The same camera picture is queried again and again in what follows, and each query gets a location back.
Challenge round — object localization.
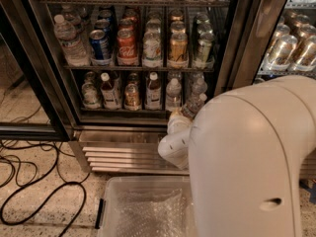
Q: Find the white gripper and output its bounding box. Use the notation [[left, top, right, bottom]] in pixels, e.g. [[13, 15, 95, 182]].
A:
[[167, 108, 192, 134]]

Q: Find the clear water bottle front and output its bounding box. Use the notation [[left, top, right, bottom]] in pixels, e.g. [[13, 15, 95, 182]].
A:
[[181, 93, 207, 119]]

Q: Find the clear water bottle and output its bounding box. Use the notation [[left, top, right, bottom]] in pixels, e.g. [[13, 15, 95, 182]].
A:
[[165, 78, 182, 112], [192, 78, 207, 96], [181, 93, 207, 119]]

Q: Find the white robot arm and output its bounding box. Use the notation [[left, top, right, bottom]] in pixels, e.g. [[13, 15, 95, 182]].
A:
[[158, 75, 316, 237]]

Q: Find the clear water bottle behind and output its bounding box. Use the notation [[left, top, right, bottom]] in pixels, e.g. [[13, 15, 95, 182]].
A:
[[165, 78, 182, 112]]

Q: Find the dark tea bottle white cap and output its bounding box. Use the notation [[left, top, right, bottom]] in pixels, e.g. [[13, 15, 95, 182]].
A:
[[145, 72, 161, 110]]

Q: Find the clear water bottle right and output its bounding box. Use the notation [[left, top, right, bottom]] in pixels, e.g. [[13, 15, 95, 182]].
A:
[[192, 78, 207, 96]]

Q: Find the brown tea bottle white cap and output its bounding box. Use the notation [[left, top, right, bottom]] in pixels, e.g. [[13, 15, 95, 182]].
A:
[[101, 72, 121, 110]]

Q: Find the stainless steel fridge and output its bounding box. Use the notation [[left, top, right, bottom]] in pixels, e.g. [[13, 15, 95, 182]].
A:
[[1, 0, 315, 178]]

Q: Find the gold can right fridge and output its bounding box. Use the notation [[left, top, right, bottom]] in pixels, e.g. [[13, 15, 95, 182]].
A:
[[264, 35, 298, 71]]

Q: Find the large water bottle middle shelf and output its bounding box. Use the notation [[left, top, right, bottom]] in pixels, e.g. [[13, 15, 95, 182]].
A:
[[54, 15, 90, 66]]

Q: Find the open glass fridge door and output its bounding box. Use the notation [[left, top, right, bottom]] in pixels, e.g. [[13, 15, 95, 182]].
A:
[[0, 9, 67, 141]]

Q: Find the amber glass jar drink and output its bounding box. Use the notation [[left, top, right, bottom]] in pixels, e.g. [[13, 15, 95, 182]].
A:
[[124, 83, 141, 111]]

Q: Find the orange gold soda can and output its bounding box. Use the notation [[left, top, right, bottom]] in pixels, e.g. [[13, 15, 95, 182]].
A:
[[167, 33, 188, 68]]

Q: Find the green silver soda can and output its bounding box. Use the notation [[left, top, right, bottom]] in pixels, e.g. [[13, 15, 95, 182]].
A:
[[194, 33, 214, 69]]

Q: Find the white green soda can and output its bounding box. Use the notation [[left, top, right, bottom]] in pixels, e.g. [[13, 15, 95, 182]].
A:
[[142, 33, 162, 68]]

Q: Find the red coca cola can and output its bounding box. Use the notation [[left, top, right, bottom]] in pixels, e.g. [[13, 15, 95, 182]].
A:
[[117, 29, 138, 65]]

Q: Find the glass jar drink left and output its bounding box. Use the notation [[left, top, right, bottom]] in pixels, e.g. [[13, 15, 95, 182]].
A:
[[82, 83, 102, 109]]

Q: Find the clear plastic storage bin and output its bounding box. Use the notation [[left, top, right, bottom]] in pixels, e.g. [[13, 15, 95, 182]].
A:
[[96, 176, 198, 237]]

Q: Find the blue pepsi can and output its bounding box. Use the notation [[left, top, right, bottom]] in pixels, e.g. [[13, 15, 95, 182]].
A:
[[89, 30, 112, 65]]

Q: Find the bubble wrap sheet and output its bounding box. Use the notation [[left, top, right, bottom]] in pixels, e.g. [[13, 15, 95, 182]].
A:
[[116, 189, 186, 237]]

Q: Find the black floor cable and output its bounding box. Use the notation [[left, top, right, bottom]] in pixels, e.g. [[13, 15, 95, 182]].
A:
[[0, 138, 91, 237]]

